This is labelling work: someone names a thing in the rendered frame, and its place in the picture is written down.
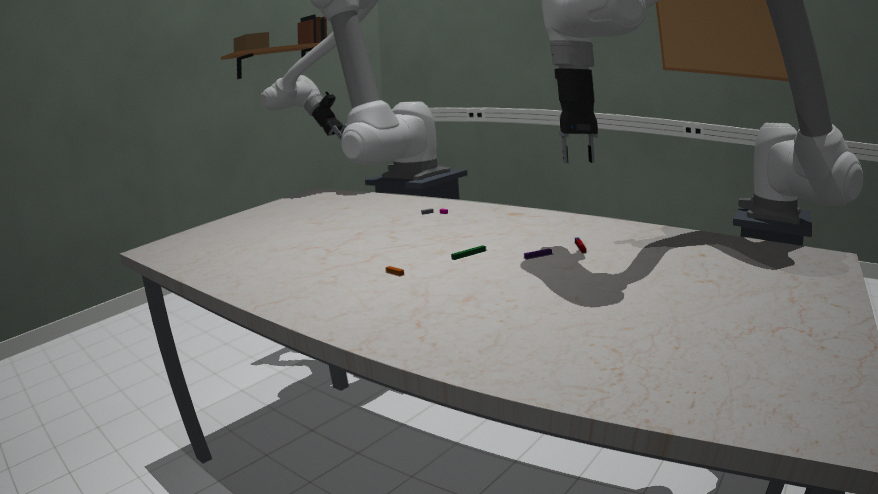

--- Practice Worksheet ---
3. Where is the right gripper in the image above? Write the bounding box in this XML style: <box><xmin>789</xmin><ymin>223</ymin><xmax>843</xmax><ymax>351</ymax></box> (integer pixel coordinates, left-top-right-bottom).
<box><xmin>304</xmin><ymin>91</ymin><xmax>346</xmax><ymax>140</ymax></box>

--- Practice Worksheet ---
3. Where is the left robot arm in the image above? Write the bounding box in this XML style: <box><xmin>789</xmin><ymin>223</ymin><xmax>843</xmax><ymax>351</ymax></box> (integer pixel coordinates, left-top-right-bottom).
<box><xmin>542</xmin><ymin>0</ymin><xmax>863</xmax><ymax>224</ymax></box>

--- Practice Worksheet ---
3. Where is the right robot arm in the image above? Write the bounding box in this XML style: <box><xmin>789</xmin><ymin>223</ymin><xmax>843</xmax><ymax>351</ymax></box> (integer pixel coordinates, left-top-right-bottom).
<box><xmin>260</xmin><ymin>0</ymin><xmax>450</xmax><ymax>180</ymax></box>

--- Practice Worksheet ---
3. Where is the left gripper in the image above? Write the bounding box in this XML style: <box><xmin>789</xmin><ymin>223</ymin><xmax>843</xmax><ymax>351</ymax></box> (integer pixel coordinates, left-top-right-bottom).
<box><xmin>550</xmin><ymin>41</ymin><xmax>598</xmax><ymax>163</ymax></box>

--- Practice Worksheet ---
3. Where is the purple rod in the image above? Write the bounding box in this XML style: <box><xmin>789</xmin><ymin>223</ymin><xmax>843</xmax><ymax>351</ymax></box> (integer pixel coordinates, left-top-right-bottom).
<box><xmin>524</xmin><ymin>248</ymin><xmax>552</xmax><ymax>259</ymax></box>

